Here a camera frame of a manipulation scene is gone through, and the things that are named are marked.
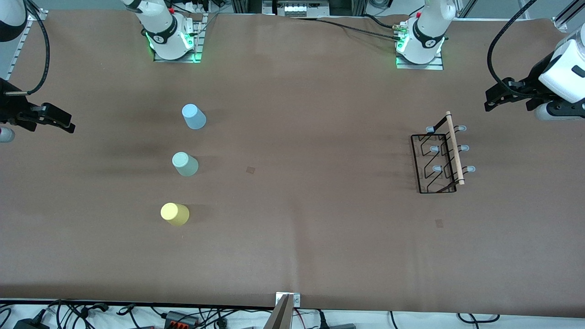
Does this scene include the black wire cup holder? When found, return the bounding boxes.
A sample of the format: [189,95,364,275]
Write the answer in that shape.
[410,111,477,194]

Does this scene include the pale green plastic cup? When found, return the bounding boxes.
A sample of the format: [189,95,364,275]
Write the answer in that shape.
[172,152,199,177]

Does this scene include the light blue plastic cup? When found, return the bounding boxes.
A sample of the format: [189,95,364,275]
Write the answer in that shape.
[181,104,207,130]

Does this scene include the yellow plastic cup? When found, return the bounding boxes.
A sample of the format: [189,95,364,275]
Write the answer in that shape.
[160,202,190,227]

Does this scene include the black power brick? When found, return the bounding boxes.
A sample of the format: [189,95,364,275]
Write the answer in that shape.
[13,318,49,329]

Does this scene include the grey background equipment rack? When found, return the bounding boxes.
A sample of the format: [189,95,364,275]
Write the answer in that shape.
[262,0,330,17]

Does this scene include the brown table cover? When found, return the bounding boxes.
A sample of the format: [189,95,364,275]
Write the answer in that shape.
[0,10,585,317]

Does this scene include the black power adapter orange buttons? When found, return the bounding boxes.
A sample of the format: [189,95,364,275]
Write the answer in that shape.
[164,311,200,328]

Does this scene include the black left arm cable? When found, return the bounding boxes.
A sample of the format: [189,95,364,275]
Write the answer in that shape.
[486,0,549,99]

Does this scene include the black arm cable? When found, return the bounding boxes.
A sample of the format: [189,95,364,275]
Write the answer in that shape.
[486,0,549,99]
[5,0,51,96]

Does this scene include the aluminium frame rail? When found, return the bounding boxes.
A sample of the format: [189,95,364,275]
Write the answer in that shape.
[552,0,585,32]
[6,10,49,81]

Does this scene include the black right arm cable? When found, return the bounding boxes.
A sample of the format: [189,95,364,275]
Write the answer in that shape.
[5,0,51,96]

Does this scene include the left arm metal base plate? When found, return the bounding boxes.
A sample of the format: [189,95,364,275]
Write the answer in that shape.
[395,21,445,71]

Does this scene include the black cable across table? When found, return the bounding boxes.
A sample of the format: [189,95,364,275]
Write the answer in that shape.
[291,14,405,42]

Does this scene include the black floor cable loop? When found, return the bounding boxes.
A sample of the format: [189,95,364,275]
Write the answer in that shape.
[457,313,500,324]

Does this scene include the aluminium profile post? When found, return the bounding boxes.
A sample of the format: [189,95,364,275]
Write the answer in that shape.
[264,292,301,329]

